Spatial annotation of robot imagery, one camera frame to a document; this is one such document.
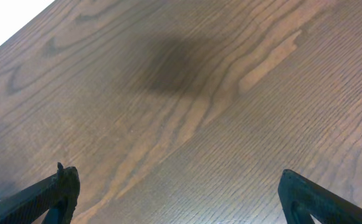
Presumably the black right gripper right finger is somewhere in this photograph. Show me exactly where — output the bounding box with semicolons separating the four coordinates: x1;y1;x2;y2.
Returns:
278;169;362;223

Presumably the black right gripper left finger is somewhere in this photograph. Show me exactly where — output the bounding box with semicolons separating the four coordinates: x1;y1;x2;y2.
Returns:
0;163;80;224

